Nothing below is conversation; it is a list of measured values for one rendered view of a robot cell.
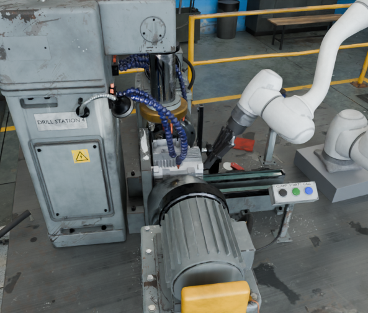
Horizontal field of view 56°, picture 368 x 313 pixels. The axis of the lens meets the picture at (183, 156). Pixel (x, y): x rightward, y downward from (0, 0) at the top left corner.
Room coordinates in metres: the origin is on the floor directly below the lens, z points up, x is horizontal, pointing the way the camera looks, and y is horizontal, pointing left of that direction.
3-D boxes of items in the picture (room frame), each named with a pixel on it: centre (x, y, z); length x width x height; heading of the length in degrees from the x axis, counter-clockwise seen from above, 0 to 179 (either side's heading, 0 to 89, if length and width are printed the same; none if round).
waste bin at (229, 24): (6.41, -0.74, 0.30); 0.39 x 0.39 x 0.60
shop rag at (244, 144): (1.69, -0.33, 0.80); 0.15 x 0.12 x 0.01; 74
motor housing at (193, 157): (1.16, 0.03, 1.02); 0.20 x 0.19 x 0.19; 97
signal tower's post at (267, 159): (1.53, -0.46, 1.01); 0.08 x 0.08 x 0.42; 8
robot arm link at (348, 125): (1.41, -0.78, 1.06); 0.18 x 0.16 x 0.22; 26
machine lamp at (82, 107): (0.90, 0.23, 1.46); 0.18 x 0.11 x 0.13; 98
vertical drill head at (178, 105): (1.15, 0.08, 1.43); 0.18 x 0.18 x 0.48
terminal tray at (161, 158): (1.16, 0.07, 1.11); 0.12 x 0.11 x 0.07; 97
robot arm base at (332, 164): (1.44, -0.77, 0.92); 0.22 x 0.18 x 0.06; 7
